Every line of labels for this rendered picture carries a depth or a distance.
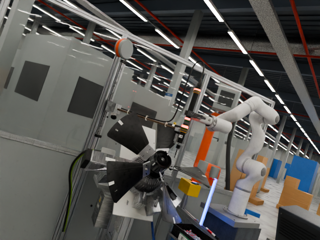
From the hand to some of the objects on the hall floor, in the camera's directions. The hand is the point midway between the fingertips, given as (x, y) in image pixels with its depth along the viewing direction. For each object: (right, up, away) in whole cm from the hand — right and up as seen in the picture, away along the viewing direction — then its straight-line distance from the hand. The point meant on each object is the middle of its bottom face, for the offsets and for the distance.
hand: (189, 113), depth 161 cm
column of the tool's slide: (-107, -127, +35) cm, 170 cm away
